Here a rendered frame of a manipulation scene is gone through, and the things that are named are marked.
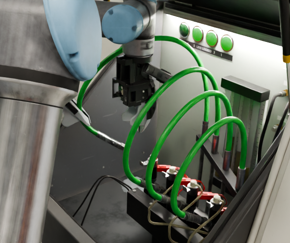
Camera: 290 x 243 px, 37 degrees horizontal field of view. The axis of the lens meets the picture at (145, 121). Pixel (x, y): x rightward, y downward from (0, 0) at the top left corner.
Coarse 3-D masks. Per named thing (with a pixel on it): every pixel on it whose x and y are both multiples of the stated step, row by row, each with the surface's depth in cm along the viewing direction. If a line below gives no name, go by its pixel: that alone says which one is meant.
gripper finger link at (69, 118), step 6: (72, 102) 115; (66, 108) 115; (78, 108) 115; (66, 114) 115; (72, 114) 115; (78, 114) 114; (66, 120) 115; (72, 120) 115; (78, 120) 115; (84, 120) 115; (66, 126) 115
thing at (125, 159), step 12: (180, 72) 104; (192, 72) 106; (204, 72) 108; (168, 84) 102; (216, 84) 113; (156, 96) 101; (216, 96) 115; (144, 108) 100; (216, 108) 117; (216, 120) 119; (132, 132) 100; (216, 132) 121; (216, 144) 122; (132, 180) 106; (144, 180) 110; (156, 192) 114
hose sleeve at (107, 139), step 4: (100, 132) 121; (96, 136) 121; (100, 136) 121; (104, 136) 121; (108, 136) 123; (104, 140) 122; (108, 140) 122; (112, 140) 123; (116, 140) 124; (112, 144) 123; (116, 144) 124; (120, 144) 124
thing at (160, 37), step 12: (156, 36) 114; (168, 36) 115; (120, 48) 112; (192, 48) 118; (108, 60) 113; (84, 84) 114; (204, 84) 124; (204, 108) 128; (204, 120) 129; (96, 132) 121
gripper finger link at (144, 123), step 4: (144, 104) 108; (140, 108) 108; (136, 116) 108; (132, 120) 108; (144, 120) 110; (148, 120) 110; (132, 124) 108; (140, 124) 110; (144, 124) 111; (140, 128) 113; (144, 128) 112; (140, 132) 113
